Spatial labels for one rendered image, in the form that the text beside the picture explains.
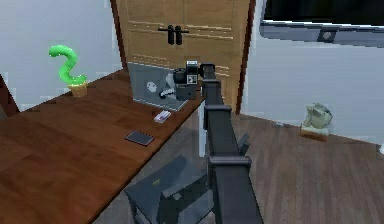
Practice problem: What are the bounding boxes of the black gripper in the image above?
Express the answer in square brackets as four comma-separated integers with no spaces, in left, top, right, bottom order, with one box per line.
[159,67,198,102]

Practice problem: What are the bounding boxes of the dark grey chair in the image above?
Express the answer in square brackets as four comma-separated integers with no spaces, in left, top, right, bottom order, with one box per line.
[124,132,252,224]

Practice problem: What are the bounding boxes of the grey open laptop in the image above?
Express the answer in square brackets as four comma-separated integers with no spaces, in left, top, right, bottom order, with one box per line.
[127,61,190,112]

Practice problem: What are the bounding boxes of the small white box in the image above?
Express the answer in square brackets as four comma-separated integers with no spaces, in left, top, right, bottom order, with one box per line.
[153,110,172,124]

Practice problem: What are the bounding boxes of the dark grey phone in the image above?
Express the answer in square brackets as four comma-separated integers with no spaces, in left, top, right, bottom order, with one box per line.
[124,130,156,147]

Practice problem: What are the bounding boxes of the light wooden door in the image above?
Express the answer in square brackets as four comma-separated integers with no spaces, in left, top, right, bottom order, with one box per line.
[110,0,257,115]

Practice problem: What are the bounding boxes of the green cactus in pot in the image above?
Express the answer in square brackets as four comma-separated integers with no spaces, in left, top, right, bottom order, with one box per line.
[48,44,89,98]

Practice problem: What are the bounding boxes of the brown wooden table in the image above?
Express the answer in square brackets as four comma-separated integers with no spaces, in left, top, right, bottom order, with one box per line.
[0,68,208,224]

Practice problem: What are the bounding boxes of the pale green bust statue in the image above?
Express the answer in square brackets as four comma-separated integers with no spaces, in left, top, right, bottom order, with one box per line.
[298,102,334,143]

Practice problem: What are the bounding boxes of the dark brown furniture piece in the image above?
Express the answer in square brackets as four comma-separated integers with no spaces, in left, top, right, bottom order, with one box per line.
[0,73,20,118]

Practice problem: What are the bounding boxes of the black door handle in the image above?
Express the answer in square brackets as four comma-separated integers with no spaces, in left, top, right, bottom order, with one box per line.
[157,24,190,46]

